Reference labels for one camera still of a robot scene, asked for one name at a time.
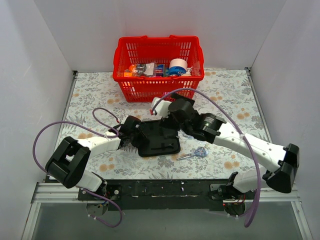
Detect aluminium frame rail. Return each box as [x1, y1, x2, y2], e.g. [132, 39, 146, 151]
[31, 183, 301, 204]

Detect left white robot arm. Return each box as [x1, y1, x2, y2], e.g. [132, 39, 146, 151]
[45, 116, 141, 200]

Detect silver hair scissors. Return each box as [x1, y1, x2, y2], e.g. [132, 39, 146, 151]
[176, 146, 208, 161]

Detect black zippered tool case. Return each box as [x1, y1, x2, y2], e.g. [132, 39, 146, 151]
[137, 120, 181, 158]

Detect white tape roll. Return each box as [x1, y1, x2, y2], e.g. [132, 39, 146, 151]
[168, 58, 188, 76]

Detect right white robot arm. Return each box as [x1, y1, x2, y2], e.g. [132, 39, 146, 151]
[151, 93, 300, 199]

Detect orange small box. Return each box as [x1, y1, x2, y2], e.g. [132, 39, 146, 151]
[123, 69, 133, 77]

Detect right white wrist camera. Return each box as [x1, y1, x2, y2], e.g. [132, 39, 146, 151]
[150, 97, 172, 118]

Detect colourful packaged item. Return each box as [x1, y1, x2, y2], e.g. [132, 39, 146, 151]
[153, 64, 167, 78]

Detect red plastic shopping basket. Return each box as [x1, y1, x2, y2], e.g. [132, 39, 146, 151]
[112, 35, 205, 103]

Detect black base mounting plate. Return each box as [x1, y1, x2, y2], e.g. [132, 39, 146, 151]
[78, 179, 255, 211]

